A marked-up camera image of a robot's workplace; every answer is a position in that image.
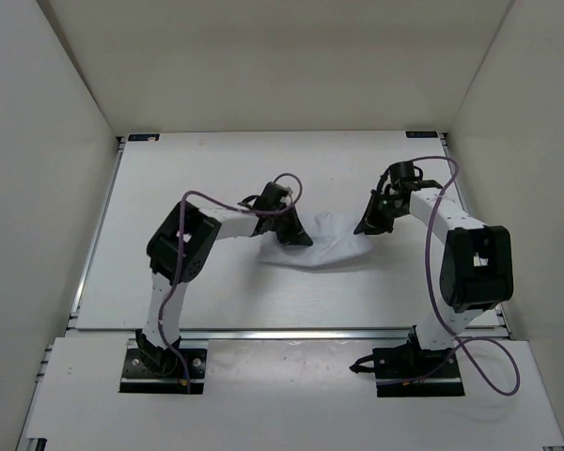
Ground right blue table label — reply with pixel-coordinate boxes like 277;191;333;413
405;131;438;139

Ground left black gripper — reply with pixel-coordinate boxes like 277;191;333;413
268;205;309;247

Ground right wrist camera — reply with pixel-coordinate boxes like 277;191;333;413
376;161;442;194

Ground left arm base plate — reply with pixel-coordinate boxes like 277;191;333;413
118;341;208;396

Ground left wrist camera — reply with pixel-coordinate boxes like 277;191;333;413
238;181;292;217

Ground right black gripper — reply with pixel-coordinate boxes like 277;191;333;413
355;190;407;237

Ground left blue table label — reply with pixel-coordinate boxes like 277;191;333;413
127;133;160;142

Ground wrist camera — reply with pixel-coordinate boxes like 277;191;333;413
376;161;442;194
238;181;292;217

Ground white skirt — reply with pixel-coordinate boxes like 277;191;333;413
257;212;373;269

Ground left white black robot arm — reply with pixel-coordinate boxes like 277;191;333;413
135;194;313;384

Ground blue table label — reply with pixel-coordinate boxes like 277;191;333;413
405;131;438;139
127;133;160;142

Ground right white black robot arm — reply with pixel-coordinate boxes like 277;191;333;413
354;186;513;377

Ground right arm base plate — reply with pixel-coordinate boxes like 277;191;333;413
349;341;465;398

